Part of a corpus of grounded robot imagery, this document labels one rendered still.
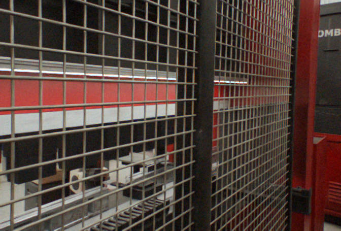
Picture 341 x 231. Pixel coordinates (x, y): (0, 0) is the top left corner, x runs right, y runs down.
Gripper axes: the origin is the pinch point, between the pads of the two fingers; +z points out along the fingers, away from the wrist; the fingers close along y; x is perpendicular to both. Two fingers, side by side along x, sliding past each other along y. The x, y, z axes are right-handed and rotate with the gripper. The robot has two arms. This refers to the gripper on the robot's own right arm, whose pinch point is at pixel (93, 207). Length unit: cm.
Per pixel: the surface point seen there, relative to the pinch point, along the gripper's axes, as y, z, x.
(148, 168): 37.8, -16.3, 10.3
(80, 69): 80, -54, -53
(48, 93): 58, -52, -51
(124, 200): 36.1, -4.9, -8.1
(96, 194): 43, -12, -28
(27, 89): 59, -53, -59
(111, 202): 34.4, -5.4, -14.1
